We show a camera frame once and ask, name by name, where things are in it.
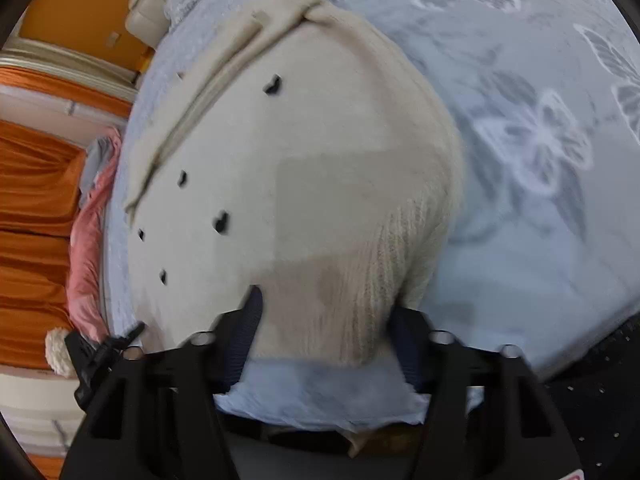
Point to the pink and grey quilt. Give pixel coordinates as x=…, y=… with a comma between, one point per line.
x=85, y=260

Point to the person's dark studded clothing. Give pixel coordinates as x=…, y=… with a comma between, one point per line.
x=600, y=400

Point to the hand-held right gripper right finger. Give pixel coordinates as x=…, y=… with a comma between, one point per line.
x=406, y=350

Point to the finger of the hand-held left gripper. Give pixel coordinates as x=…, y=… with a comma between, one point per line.
x=120, y=341

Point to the bed with butterfly print sheet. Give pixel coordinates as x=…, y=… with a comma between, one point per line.
x=525, y=260

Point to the cream knitted sweater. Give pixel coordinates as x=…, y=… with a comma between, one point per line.
x=310, y=135

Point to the cream leather headboard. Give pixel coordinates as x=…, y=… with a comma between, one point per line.
x=150, y=15

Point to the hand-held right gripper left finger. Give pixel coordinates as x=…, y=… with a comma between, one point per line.
x=246, y=332

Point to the orange curtain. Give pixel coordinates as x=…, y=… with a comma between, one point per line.
x=30, y=185

